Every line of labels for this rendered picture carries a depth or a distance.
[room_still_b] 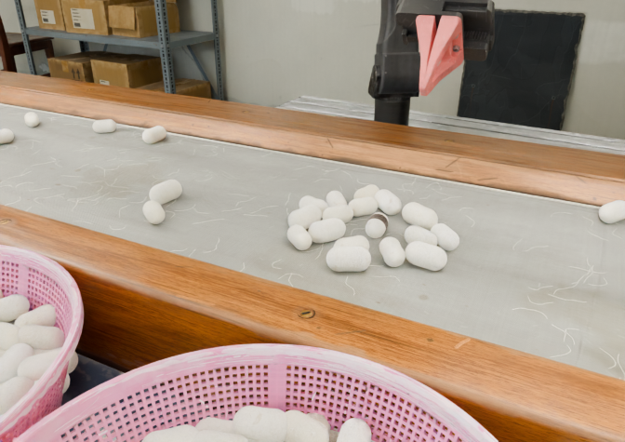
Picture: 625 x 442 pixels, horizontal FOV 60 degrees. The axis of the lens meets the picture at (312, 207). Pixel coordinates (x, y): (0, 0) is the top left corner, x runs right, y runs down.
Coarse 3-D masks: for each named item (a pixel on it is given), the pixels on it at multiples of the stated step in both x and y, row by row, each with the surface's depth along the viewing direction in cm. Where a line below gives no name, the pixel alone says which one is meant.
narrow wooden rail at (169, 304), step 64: (64, 256) 43; (128, 256) 43; (128, 320) 41; (192, 320) 38; (256, 320) 36; (320, 320) 36; (384, 320) 36; (448, 384) 31; (512, 384) 31; (576, 384) 31
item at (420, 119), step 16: (304, 96) 128; (320, 112) 116; (336, 112) 116; (352, 112) 116; (368, 112) 116; (416, 112) 116; (432, 128) 105; (448, 128) 105; (464, 128) 105; (480, 128) 105; (496, 128) 105; (512, 128) 105; (528, 128) 105; (544, 128) 105; (560, 144) 97; (576, 144) 97; (592, 144) 97; (608, 144) 97; (624, 144) 97
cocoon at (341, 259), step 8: (336, 248) 45; (344, 248) 45; (352, 248) 45; (360, 248) 45; (328, 256) 45; (336, 256) 45; (344, 256) 45; (352, 256) 45; (360, 256) 45; (368, 256) 45; (328, 264) 45; (336, 264) 45; (344, 264) 45; (352, 264) 45; (360, 264) 45; (368, 264) 45
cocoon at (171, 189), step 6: (168, 180) 59; (174, 180) 59; (156, 186) 57; (162, 186) 57; (168, 186) 57; (174, 186) 58; (180, 186) 59; (150, 192) 57; (156, 192) 57; (162, 192) 57; (168, 192) 57; (174, 192) 58; (180, 192) 59; (150, 198) 57; (156, 198) 57; (162, 198) 57; (168, 198) 57; (174, 198) 58
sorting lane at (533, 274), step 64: (0, 128) 82; (64, 128) 82; (128, 128) 82; (0, 192) 61; (64, 192) 61; (128, 192) 61; (192, 192) 61; (256, 192) 61; (320, 192) 61; (448, 192) 61; (512, 192) 60; (192, 256) 48; (256, 256) 48; (320, 256) 48; (448, 256) 48; (512, 256) 48; (576, 256) 48; (448, 320) 40; (512, 320) 40; (576, 320) 40
